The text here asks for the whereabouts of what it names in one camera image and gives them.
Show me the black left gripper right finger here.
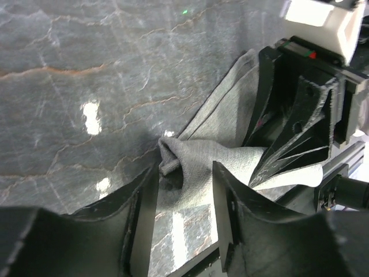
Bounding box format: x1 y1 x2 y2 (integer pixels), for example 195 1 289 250
213 162 368 276

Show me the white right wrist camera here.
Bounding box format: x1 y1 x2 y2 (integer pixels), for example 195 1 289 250
284 1 367 65

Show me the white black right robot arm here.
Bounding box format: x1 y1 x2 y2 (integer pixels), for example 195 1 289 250
243 37 368 211

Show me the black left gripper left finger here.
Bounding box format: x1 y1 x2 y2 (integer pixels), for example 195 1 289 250
1 167 159 276

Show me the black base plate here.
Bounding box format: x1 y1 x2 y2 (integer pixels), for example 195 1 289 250
170 141 367 277

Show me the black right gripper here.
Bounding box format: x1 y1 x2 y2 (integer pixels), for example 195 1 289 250
243 36 368 186

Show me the grey cloth napkin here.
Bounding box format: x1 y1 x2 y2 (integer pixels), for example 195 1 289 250
157 48 323 208

